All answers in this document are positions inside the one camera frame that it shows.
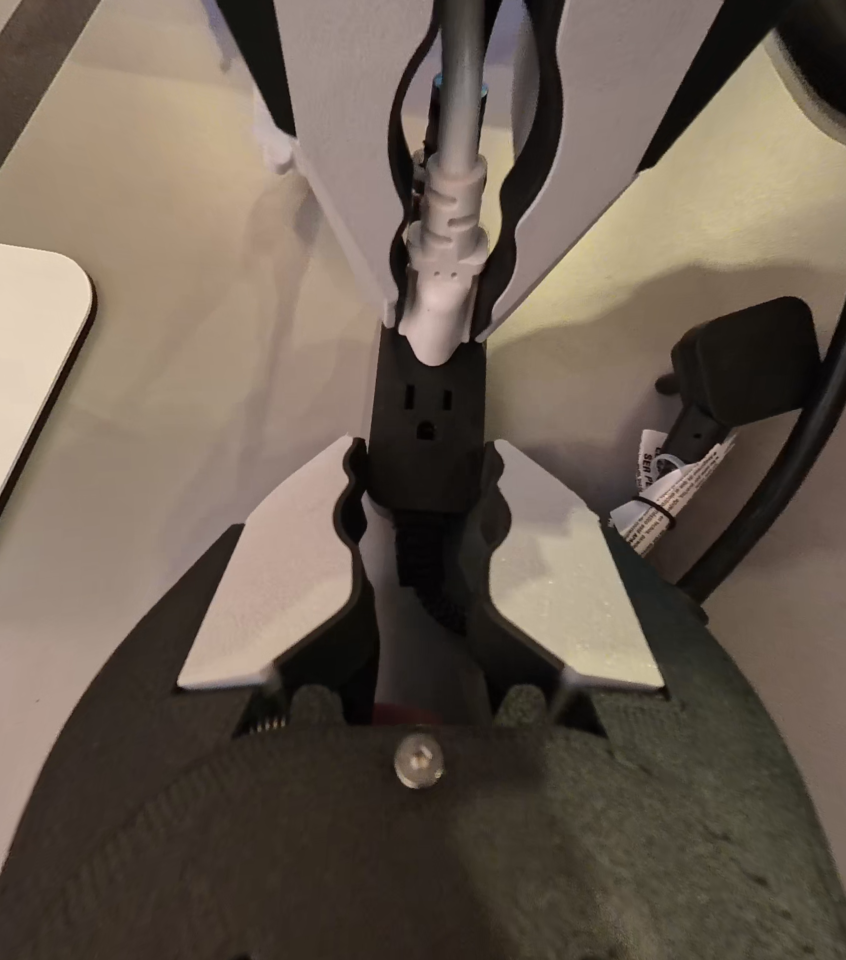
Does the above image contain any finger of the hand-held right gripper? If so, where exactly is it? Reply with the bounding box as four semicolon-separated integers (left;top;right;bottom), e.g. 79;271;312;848
474;0;703;344
252;0;439;329

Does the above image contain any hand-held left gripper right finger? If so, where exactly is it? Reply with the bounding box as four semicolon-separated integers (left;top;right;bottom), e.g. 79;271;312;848
466;439;668;723

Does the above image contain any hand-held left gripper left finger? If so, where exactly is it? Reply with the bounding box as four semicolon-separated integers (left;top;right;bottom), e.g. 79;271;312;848
177;437;380;725

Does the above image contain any white power plug with cord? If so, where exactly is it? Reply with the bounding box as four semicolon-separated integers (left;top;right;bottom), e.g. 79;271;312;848
400;0;493;369

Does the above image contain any black power strip socket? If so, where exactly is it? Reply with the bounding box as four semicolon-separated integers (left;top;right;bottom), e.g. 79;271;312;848
366;326;488;516

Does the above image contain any white board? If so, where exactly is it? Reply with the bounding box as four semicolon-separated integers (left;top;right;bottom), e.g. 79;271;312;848
0;234;97;635

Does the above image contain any white cable label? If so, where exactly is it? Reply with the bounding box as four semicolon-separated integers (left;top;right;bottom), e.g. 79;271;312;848
609;427;739;558

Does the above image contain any black wall plug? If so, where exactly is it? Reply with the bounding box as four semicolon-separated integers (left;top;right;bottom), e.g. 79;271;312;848
655;296;823;471

